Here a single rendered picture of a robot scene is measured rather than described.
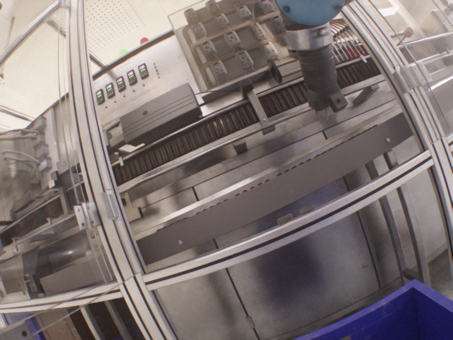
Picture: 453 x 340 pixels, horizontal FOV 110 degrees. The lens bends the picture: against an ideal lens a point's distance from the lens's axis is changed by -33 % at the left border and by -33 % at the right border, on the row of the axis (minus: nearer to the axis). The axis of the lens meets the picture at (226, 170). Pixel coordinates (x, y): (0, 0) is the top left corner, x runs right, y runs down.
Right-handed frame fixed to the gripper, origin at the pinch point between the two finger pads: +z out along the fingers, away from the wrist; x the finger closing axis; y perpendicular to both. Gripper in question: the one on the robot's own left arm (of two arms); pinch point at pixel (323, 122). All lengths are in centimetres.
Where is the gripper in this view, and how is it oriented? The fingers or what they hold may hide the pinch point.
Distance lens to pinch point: 61.6
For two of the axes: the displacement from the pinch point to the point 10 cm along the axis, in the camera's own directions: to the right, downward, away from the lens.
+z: 3.7, 7.2, 5.9
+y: 2.2, 5.5, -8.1
